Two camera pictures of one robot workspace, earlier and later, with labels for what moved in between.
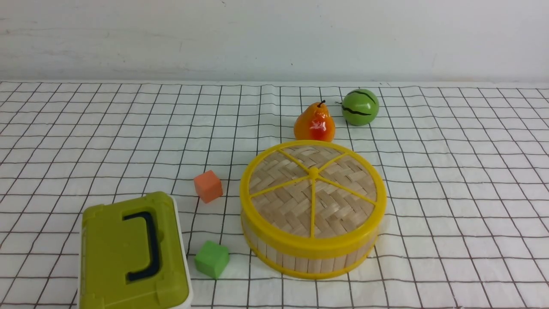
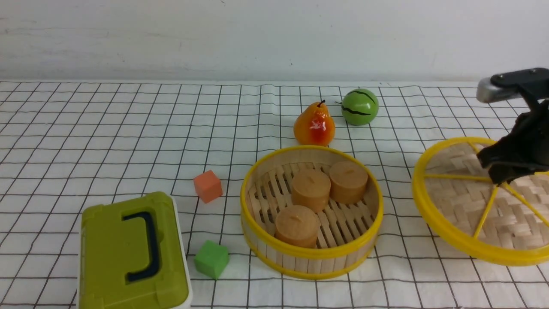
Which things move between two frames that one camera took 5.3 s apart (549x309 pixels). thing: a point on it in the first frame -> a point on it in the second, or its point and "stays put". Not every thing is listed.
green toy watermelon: (360, 107) stays put
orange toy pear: (315, 124) stays put
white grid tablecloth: (465, 165) stays put
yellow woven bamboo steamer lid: (312, 196) -> (507, 225)
